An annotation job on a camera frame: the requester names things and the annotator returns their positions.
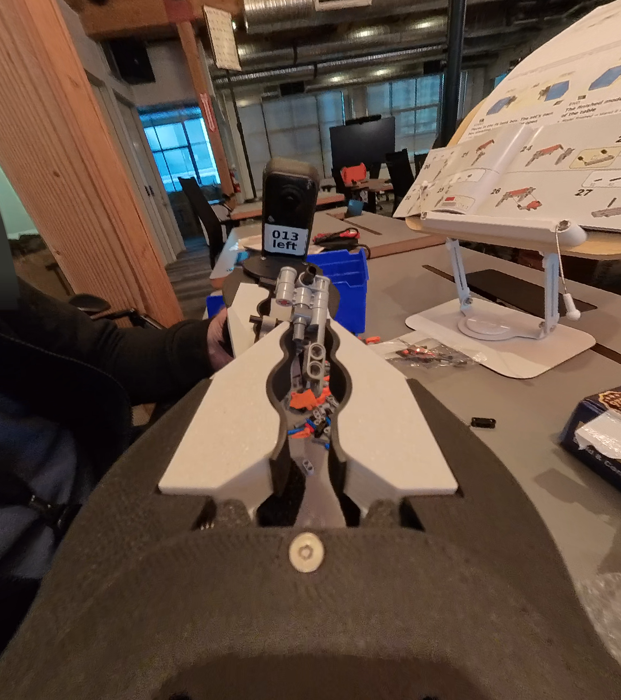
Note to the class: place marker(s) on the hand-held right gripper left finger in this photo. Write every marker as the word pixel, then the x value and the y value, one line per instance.
pixel 217 437

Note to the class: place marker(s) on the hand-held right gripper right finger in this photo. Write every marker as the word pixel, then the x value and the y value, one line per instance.
pixel 398 437

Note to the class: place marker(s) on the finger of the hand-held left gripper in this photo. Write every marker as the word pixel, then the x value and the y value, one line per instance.
pixel 245 322

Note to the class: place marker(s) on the orange grey toy brick assembly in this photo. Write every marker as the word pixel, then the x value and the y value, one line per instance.
pixel 305 301

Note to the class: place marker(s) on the far wooden desk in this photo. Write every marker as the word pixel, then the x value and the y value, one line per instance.
pixel 256 208

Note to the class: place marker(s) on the grey desk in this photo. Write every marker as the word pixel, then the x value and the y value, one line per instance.
pixel 507 465

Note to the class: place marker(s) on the person's left hand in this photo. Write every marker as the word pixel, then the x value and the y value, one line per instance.
pixel 218 344

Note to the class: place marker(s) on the orange case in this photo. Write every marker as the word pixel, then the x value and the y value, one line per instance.
pixel 354 174

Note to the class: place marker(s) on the blue cup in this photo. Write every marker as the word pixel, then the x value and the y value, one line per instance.
pixel 356 207

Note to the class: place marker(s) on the black brick connector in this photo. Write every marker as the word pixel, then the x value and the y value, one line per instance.
pixel 483 421

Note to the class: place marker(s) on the black office chair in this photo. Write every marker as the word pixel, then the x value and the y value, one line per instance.
pixel 204 213

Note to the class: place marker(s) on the black monitor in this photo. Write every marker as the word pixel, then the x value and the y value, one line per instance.
pixel 362 142

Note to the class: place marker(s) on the pile of loose brick parts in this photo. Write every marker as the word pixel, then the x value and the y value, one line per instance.
pixel 310 415

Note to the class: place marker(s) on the small bag of brick parts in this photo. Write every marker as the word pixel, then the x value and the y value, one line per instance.
pixel 431 353

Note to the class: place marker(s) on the blue plastic bin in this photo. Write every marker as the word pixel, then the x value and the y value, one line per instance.
pixel 349 284

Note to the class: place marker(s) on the white book stand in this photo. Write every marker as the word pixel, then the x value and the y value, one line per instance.
pixel 485 328

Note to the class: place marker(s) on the black chair armrest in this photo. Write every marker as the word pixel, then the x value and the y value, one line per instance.
pixel 91 303

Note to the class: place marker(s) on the black steel column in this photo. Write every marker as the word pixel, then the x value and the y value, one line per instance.
pixel 454 65

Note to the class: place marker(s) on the dark blue toy set box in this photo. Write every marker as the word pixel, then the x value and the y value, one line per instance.
pixel 606 465

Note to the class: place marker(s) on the wooden pillar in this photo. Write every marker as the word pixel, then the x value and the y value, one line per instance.
pixel 58 136

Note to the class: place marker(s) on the open instruction booklet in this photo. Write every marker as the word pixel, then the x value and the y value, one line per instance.
pixel 535 175

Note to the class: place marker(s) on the wooden post with red sign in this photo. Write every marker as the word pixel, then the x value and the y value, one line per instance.
pixel 201 82

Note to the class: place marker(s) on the hanging wall calendar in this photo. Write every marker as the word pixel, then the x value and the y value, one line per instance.
pixel 223 38

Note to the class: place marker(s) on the metal ventilation duct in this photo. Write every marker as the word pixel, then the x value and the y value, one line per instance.
pixel 288 16

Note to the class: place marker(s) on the black wall speaker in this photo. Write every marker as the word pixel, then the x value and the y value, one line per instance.
pixel 131 60

